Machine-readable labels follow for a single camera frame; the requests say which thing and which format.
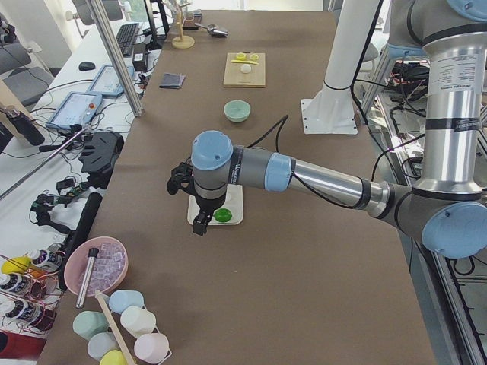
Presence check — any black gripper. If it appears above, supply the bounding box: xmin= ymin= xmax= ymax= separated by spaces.
xmin=166 ymin=161 xmax=213 ymax=236

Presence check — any white steamed bun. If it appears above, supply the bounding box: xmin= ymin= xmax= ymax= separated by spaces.
xmin=240 ymin=64 xmax=252 ymax=74

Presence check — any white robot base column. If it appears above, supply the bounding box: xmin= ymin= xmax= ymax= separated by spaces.
xmin=301 ymin=0 xmax=382 ymax=135

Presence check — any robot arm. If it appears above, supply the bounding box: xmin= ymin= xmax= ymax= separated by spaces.
xmin=167 ymin=1 xmax=486 ymax=259

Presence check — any pink bowl with ice cubes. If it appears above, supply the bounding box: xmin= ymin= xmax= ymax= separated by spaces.
xmin=64 ymin=236 xmax=129 ymax=297

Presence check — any mint green bowl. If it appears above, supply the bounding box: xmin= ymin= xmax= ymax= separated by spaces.
xmin=223 ymin=100 xmax=251 ymax=123

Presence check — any green lime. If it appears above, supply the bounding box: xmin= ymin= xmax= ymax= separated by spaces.
xmin=214 ymin=208 xmax=233 ymax=223

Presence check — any white rectangular tray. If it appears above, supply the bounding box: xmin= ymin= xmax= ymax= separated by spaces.
xmin=187 ymin=185 xmax=244 ymax=226

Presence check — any metal tube tool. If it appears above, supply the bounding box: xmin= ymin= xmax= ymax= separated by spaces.
xmin=75 ymin=247 xmax=99 ymax=309

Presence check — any white plastic cup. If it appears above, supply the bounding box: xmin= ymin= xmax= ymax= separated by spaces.
xmin=120 ymin=306 xmax=156 ymax=338

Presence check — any black bar device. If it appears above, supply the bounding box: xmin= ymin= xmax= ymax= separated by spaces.
xmin=62 ymin=192 xmax=103 ymax=258

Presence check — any black plastic device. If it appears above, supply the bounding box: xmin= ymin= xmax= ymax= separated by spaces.
xmin=78 ymin=132 xmax=124 ymax=189

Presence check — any pink plastic cup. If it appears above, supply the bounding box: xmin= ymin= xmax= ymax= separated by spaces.
xmin=134 ymin=333 xmax=170 ymax=364

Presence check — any wooden stick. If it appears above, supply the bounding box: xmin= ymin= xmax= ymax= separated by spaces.
xmin=94 ymin=290 xmax=136 ymax=365

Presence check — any grey folded cloth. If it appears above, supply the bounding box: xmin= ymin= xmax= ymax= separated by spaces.
xmin=159 ymin=73 xmax=186 ymax=89

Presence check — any wooden cutting board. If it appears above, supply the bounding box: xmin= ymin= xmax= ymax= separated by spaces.
xmin=223 ymin=52 xmax=266 ymax=87

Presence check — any green plastic cup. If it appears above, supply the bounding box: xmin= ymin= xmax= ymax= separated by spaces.
xmin=72 ymin=311 xmax=109 ymax=341

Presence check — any pale blue plastic cup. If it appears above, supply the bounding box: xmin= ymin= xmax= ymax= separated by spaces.
xmin=88 ymin=332 xmax=119 ymax=361

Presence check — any yellow plastic cup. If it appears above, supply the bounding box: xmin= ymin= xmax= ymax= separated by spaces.
xmin=99 ymin=350 xmax=128 ymax=365

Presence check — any yellow plastic knife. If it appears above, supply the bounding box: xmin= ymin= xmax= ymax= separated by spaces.
xmin=231 ymin=59 xmax=259 ymax=65

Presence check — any near teach pendant tablet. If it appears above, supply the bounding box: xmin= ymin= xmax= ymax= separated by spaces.
xmin=46 ymin=91 xmax=103 ymax=130

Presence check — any teach pendant tablet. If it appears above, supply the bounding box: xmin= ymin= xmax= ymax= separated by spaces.
xmin=87 ymin=65 xmax=123 ymax=98
xmin=46 ymin=91 xmax=103 ymax=130

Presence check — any far teach pendant tablet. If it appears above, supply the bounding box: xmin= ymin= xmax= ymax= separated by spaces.
xmin=87 ymin=65 xmax=123 ymax=98

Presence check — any lemon slice near edge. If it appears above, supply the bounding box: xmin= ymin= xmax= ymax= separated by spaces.
xmin=235 ymin=52 xmax=247 ymax=61

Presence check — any wooden mug tree stand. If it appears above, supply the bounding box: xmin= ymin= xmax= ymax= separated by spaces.
xmin=167 ymin=0 xmax=195 ymax=49

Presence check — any metal scoop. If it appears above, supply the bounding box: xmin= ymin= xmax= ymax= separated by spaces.
xmin=195 ymin=23 xmax=228 ymax=38

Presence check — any black computer mouse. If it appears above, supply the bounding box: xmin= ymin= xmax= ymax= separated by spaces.
xmin=78 ymin=61 xmax=96 ymax=71

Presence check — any black keyboard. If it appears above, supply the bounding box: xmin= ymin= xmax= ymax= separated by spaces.
xmin=116 ymin=23 xmax=139 ymax=57

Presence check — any black water bottle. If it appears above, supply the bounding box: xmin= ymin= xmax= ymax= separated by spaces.
xmin=1 ymin=108 xmax=45 ymax=146

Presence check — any aluminium frame post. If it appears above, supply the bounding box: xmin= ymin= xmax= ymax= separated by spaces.
xmin=86 ymin=0 xmax=142 ymax=117

